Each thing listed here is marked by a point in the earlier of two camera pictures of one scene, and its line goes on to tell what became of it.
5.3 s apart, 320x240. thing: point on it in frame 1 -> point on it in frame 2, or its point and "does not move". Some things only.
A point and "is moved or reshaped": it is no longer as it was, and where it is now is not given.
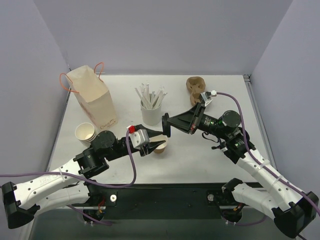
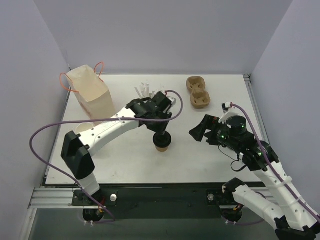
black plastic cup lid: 166,127 is moved or reshaped
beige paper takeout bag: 93,95 does not move
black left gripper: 143,151 -> 160,126
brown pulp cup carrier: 195,85 does not move
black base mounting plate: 159,201 does not move
